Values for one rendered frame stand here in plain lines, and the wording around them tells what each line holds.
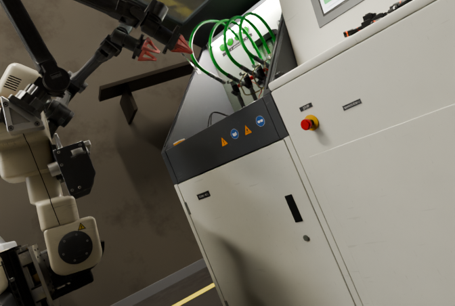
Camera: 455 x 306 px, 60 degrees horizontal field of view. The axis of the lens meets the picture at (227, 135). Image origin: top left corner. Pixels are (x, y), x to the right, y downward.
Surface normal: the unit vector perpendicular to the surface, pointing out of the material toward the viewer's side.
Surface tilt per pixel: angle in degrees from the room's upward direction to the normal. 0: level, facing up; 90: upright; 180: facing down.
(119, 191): 90
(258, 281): 90
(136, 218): 90
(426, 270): 90
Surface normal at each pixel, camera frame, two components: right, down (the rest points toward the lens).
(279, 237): -0.65, 0.22
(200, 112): 0.65, -0.33
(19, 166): 0.33, -0.21
